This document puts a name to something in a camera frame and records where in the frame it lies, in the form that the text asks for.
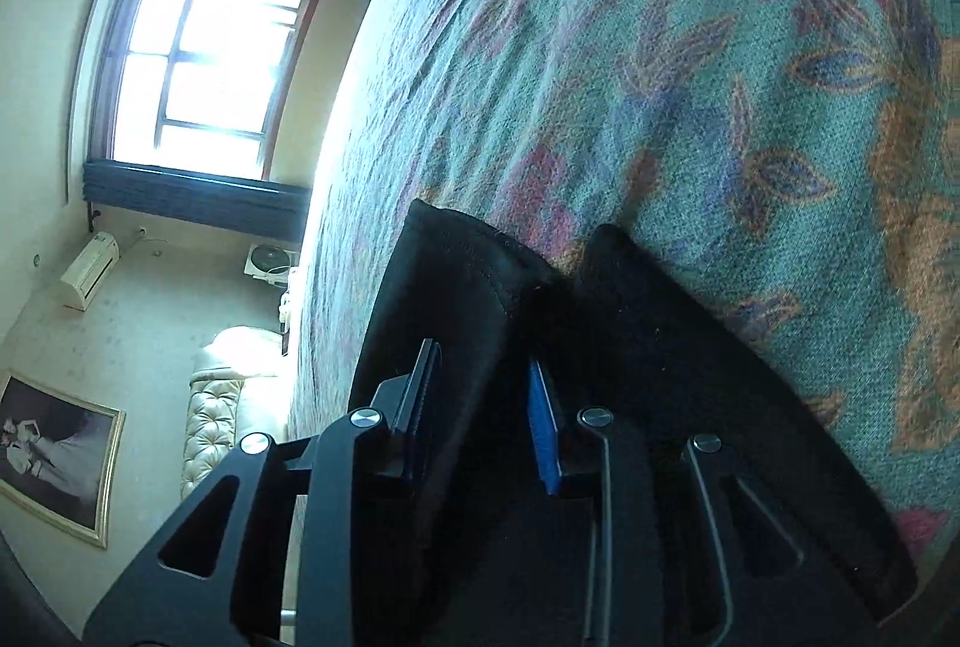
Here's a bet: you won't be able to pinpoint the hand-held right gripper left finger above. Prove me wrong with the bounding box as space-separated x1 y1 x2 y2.
82 338 443 647

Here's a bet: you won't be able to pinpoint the cream tufted headboard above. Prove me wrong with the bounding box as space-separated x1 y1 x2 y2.
180 326 290 502

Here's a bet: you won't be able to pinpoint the gold framed picture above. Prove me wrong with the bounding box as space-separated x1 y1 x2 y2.
0 371 127 549

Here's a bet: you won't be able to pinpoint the black pants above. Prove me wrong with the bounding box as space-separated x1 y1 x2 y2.
285 197 920 647

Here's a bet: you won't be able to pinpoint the white air conditioner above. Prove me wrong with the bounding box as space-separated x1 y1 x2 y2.
60 231 122 311

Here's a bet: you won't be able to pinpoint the floral bedspread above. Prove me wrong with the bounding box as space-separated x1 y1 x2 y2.
285 0 960 573

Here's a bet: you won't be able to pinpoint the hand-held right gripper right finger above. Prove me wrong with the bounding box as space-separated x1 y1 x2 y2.
527 358 807 647

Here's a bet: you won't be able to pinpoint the white fan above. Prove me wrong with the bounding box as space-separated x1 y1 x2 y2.
244 243 302 281

